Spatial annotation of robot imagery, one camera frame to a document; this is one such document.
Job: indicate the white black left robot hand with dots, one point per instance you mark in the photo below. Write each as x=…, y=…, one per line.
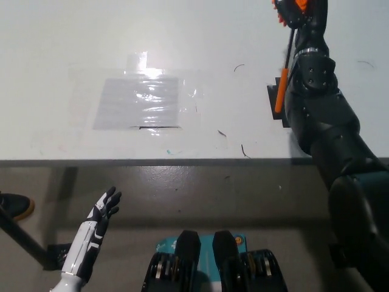
x=94, y=225

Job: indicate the orange microfibre telescopic duster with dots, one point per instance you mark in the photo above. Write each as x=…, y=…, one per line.
x=281, y=91

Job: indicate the grey paper sheet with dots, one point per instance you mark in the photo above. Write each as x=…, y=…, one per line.
x=121, y=106

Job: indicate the black shoe tan sole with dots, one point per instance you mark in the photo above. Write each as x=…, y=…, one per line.
x=16, y=205

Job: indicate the clear plastic film cover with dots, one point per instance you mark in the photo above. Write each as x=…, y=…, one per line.
x=206, y=91

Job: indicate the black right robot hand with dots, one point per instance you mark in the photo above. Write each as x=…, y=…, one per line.
x=313, y=18

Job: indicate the black table leg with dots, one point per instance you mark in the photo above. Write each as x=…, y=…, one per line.
x=24, y=238

